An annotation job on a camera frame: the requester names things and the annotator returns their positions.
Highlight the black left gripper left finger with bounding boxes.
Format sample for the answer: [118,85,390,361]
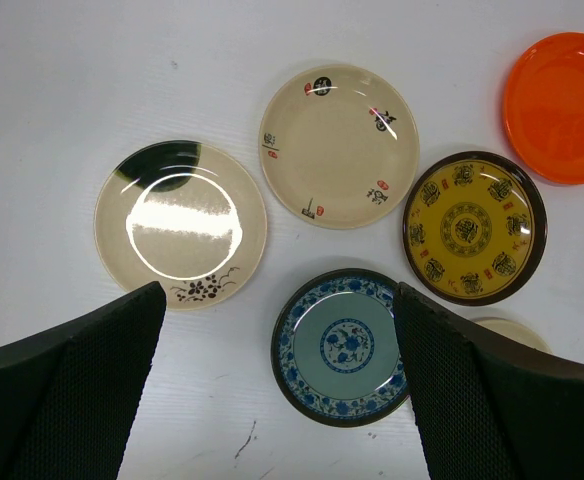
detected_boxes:
[0,282,166,479]

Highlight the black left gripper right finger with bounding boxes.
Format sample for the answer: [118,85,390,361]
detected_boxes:
[394,282,584,479]

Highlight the beige plate with green brushstroke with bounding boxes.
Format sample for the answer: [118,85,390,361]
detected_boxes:
[94,140,268,311]

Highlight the beige plate with flower motifs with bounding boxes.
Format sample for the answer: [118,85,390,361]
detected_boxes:
[475,317,552,354]

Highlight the yellow plate with dark rim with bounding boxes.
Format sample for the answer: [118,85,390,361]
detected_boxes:
[402,151,548,306]

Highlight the orange plastic plate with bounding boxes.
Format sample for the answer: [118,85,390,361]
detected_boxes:
[502,32,584,185]

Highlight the blue floral plate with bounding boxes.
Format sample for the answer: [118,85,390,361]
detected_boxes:
[271,268,408,428]

